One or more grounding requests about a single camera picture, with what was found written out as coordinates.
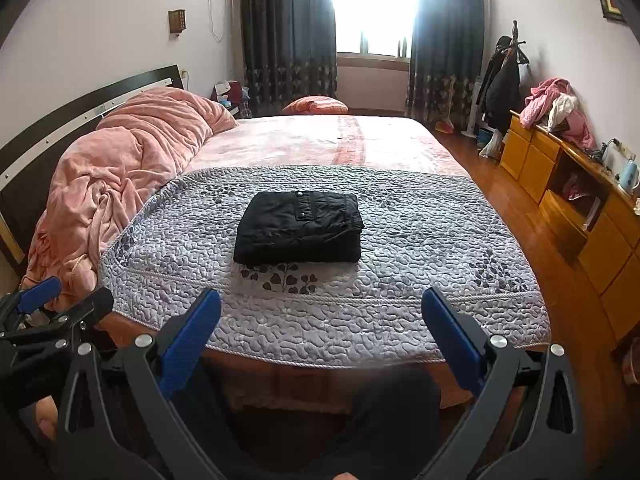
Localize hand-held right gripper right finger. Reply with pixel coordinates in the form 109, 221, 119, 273
410, 286, 588, 480

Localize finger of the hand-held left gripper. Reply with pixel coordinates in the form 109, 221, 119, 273
0, 286, 116, 361
0, 276, 63, 332

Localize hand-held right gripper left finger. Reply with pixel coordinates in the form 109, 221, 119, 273
50, 287, 232, 480

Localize black pants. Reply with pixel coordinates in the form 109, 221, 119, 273
233, 191, 364, 264

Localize person's left hand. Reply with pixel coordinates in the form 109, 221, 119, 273
31, 396, 60, 441

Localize person's legs in dark trousers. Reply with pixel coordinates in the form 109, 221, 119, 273
175, 362, 451, 480

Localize grey quilted blanket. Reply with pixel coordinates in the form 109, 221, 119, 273
97, 165, 551, 367

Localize dark wooden headboard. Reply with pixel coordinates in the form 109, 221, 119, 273
0, 64, 183, 278

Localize pink fleece comforter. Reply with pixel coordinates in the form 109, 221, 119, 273
20, 86, 240, 311

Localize pink bag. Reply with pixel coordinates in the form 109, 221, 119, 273
562, 172, 592, 202

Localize yellow wooden cabinet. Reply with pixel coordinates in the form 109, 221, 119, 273
500, 110, 640, 343

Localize white plastic bag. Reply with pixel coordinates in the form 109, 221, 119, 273
481, 130, 507, 162

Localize pink bed sheet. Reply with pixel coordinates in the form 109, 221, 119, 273
115, 114, 548, 413

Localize light blue kettle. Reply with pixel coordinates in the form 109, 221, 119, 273
618, 157, 640, 196

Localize red bag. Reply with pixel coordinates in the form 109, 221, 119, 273
211, 81, 244, 104

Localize white garment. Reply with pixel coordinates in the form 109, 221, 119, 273
547, 94, 578, 133

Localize coat rack with dark coats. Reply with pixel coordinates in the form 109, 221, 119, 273
475, 20, 530, 136

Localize pile of pink clothes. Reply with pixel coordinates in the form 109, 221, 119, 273
520, 77, 598, 151

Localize orange pillow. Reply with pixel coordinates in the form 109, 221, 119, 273
281, 95, 349, 116

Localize dark patterned curtain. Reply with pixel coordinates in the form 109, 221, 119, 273
240, 0, 340, 117
405, 0, 487, 123

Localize bright window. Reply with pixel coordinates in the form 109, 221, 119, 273
325, 0, 421, 61

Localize framed wall picture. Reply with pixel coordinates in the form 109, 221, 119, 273
597, 0, 628, 23

